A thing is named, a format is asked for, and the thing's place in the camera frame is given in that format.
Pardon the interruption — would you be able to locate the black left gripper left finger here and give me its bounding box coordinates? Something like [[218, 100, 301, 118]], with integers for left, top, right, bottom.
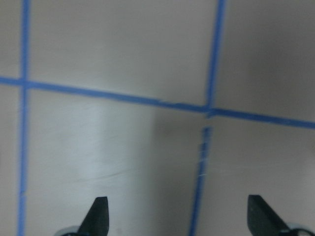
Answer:
[[76, 197, 109, 236]]

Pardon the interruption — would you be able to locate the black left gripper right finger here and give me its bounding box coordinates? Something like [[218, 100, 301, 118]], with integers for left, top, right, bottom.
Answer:
[[247, 195, 295, 236]]

